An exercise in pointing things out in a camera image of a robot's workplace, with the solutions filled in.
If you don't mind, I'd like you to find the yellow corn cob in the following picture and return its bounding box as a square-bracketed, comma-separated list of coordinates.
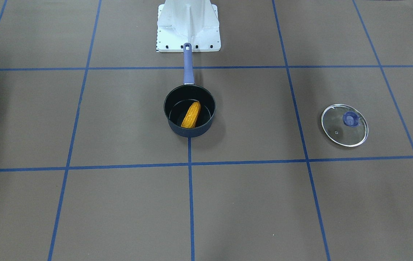
[181, 101, 201, 129]

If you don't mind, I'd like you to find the white pedestal column with base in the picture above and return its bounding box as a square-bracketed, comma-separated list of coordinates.
[156, 0, 221, 53]

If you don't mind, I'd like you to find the glass pot lid blue knob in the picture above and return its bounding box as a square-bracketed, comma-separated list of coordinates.
[321, 104, 369, 148]

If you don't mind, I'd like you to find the dark blue saucepan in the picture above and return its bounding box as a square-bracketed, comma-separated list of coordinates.
[164, 43, 216, 138]

